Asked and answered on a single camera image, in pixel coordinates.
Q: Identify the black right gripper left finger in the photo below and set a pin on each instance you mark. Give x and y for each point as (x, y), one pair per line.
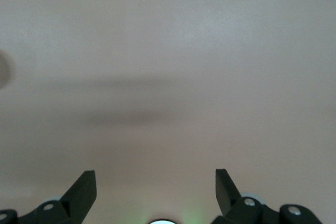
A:
(76, 197)

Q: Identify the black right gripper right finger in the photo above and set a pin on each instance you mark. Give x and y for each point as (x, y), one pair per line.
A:
(228, 200)

